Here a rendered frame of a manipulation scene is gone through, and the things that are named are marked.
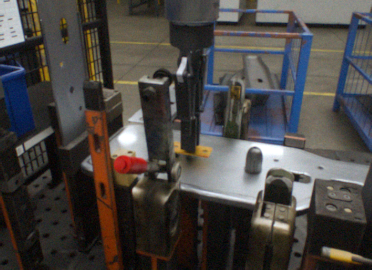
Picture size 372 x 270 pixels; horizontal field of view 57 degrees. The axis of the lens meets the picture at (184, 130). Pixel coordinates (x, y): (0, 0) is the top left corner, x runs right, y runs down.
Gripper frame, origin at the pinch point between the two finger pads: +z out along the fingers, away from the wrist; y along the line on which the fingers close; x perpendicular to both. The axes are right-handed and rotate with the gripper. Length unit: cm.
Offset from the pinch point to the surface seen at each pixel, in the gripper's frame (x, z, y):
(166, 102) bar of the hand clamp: -1.7, -12.4, -16.3
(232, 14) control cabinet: 138, 82, 754
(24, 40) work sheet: 54, -9, 20
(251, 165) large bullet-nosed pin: -12.3, 4.2, -1.6
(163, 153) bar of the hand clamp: -0.8, -3.9, -15.8
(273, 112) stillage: -5, 90, 229
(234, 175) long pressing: -9.6, 6.0, -3.4
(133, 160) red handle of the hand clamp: -0.9, -8.2, -25.1
